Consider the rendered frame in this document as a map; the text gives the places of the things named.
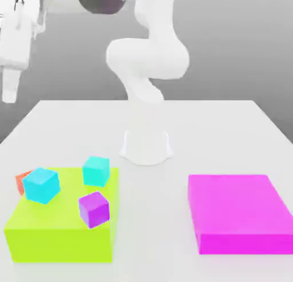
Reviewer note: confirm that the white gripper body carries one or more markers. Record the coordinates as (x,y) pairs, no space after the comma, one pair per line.
(13,48)

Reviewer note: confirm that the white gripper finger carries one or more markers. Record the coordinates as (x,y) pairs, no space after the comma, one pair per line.
(10,85)

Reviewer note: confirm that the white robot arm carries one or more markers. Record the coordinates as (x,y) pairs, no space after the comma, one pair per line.
(151,57)

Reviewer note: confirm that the small orange-red cube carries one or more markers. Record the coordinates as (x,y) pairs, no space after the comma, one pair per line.
(20,181)

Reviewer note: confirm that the small cyan cube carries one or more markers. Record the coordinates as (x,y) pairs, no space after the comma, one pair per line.
(41,187)

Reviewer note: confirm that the small turquoise cube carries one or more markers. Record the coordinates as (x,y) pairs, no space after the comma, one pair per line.
(96,172)

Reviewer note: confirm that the small purple cube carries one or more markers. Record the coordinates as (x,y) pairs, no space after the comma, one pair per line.
(95,210)

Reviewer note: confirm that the large lime green box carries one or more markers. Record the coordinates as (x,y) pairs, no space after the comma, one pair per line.
(57,236)

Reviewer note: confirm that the large magenta box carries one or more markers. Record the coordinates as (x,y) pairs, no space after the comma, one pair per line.
(235,208)

